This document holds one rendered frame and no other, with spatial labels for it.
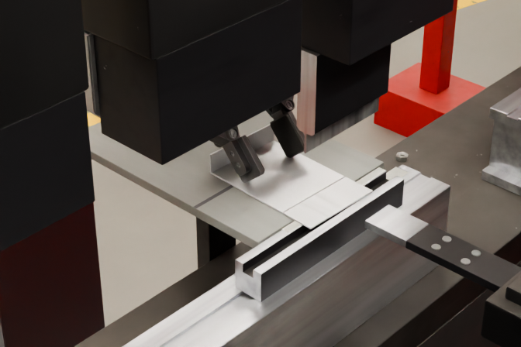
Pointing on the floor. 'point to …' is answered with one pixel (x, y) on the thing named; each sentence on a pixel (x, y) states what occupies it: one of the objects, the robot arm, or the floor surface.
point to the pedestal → (426, 82)
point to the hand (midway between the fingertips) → (268, 149)
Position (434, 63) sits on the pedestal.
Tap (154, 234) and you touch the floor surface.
